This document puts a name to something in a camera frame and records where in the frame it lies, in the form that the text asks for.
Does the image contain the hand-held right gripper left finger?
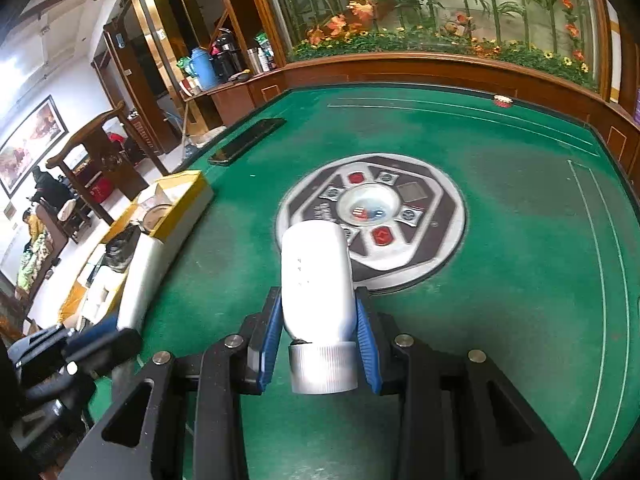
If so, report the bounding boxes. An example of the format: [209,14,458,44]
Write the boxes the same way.
[60,287,284,480]

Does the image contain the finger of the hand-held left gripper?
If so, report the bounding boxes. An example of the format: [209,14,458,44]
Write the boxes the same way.
[80,329,146,376]
[65,312,121,349]

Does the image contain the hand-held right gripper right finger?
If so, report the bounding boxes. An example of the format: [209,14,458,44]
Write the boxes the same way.
[354,287,582,480]

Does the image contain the white bottle with ribbed cap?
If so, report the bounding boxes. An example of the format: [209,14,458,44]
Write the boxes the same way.
[280,221,360,395]

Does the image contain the white box with yellow lining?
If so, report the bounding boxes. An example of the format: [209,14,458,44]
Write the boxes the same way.
[57,170,216,331]

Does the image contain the round grey table control panel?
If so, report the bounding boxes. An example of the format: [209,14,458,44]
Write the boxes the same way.
[275,154,467,292]

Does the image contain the round tin with printed lid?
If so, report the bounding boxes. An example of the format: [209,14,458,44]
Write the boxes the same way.
[141,203,175,233]

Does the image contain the dark wooden chair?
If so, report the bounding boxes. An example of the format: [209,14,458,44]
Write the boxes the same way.
[46,101,168,226]

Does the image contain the black smartphone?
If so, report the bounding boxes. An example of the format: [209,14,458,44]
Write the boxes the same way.
[207,117,287,167]

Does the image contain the wooden side cabinet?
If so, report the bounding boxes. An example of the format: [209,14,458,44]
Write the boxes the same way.
[182,71,286,131]

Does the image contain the blue thermos jug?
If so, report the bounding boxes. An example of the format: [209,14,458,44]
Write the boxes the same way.
[189,47,218,92]

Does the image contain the black thermos jug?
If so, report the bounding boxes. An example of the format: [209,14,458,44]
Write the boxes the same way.
[210,27,243,83]

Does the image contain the framed wall picture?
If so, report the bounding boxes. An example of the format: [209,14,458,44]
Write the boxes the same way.
[0,95,68,198]

